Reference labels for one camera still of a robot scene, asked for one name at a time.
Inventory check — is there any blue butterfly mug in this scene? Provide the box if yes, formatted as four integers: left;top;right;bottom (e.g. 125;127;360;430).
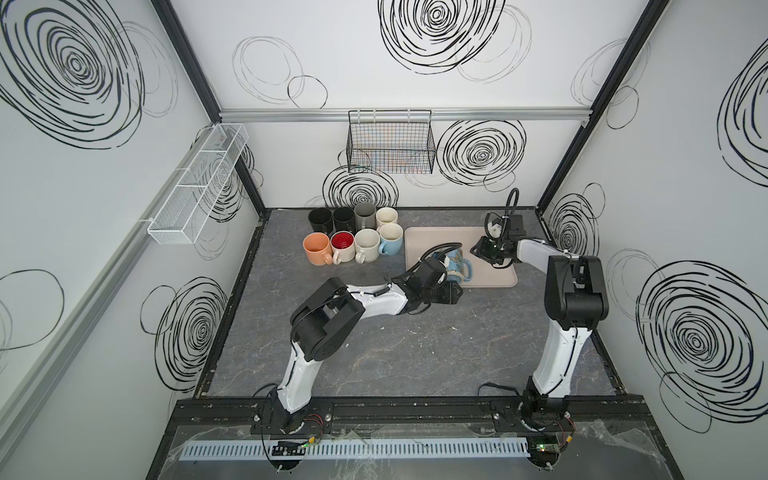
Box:
441;248;473;283

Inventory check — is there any light blue mug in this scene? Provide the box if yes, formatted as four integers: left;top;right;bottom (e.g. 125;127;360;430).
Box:
378;223;404;256

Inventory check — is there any beige tan mug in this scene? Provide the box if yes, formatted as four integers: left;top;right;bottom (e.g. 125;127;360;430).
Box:
354;229;381;264

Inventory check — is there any grey mug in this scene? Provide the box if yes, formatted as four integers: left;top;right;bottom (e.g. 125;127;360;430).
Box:
353;202;377;231

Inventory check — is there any cream white mug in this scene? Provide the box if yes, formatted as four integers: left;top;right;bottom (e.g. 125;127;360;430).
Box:
330;231;356;265

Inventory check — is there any orange cream mug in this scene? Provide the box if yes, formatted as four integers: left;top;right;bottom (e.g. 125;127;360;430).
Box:
302;232;334;266

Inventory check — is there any white black mug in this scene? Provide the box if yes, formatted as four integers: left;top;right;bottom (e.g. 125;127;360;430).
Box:
308;207;334;236

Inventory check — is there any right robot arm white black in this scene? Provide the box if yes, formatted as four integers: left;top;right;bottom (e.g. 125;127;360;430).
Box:
470;212;609;431

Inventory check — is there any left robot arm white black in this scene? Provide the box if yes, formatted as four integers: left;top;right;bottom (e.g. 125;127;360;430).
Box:
276;257;463;419

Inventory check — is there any beige plastic tray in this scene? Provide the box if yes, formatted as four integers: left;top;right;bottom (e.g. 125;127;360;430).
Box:
404;227;518;289

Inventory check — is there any black wire hanging basket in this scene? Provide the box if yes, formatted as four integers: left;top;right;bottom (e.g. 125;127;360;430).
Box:
345;109;437;176

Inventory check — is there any aluminium wall rail back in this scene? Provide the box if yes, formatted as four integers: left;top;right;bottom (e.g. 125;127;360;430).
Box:
220;106;592;123

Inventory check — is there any aluminium wall rail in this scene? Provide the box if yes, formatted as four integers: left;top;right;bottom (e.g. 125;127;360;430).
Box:
1;146;192;458
220;106;592;123

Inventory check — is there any white wire shelf basket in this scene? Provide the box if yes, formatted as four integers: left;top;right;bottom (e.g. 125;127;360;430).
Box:
148;123;248;245

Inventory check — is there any white slotted cable duct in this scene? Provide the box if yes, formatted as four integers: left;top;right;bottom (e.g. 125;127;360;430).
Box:
178;437;530;461

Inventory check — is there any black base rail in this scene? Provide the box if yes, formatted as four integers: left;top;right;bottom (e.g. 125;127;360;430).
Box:
166;395;650;437

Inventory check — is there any black corner frame post right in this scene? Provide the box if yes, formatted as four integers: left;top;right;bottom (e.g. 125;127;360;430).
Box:
536;0;670;213

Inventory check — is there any black corner frame post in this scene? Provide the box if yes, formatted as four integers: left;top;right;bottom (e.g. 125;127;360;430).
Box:
151;0;269;220
536;0;670;213

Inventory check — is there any aluminium wall rail left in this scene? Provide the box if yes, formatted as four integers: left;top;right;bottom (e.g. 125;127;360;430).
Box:
1;146;192;458

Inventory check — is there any black corner frame post left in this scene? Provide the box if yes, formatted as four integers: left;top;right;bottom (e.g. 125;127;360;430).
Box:
151;0;269;220

